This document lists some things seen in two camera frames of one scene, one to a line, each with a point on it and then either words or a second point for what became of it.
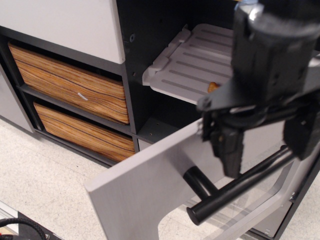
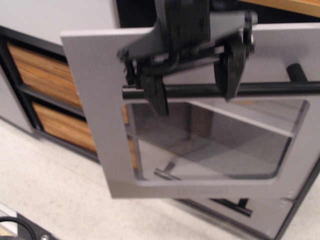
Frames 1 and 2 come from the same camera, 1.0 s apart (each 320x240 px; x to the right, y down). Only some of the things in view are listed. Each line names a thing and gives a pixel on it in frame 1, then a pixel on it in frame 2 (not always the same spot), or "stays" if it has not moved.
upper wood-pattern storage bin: [101, 96] stays
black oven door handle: [216, 199] -> [297, 84]
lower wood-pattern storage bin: [85, 134] stays
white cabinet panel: [91, 26] stays
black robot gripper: [271, 78] -> [188, 32]
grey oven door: [146, 198] -> [252, 142]
